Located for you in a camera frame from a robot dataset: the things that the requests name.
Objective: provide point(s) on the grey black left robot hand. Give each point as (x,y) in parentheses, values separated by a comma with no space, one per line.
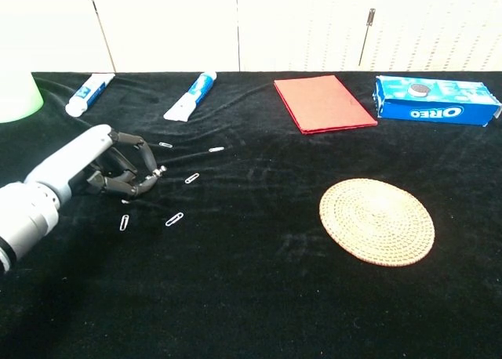
(74,159)

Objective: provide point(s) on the paperclip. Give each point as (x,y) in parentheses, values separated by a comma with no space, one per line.
(166,144)
(191,178)
(216,149)
(124,222)
(174,219)

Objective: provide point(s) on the white notched metal strip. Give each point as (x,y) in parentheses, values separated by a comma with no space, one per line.
(160,171)

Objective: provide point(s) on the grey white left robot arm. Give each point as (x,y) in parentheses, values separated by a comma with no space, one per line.
(27,218)

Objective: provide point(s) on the blue white toothpaste tube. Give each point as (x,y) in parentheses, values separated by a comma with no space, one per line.
(192,96)
(88,93)

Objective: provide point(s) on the white green plastic bowl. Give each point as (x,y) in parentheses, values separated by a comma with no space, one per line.
(15,100)

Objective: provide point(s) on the black velvet tablecloth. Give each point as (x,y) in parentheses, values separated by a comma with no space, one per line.
(251,296)

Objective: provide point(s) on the red folded cloth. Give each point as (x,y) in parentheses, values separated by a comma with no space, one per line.
(325,102)

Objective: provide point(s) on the round woven straw coaster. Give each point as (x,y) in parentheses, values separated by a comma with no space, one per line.
(376,222)

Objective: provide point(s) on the metal door hinge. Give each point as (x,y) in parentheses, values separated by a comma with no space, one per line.
(371,16)

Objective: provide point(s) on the blue Oreo cookie box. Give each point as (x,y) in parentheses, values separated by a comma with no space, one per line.
(435,100)

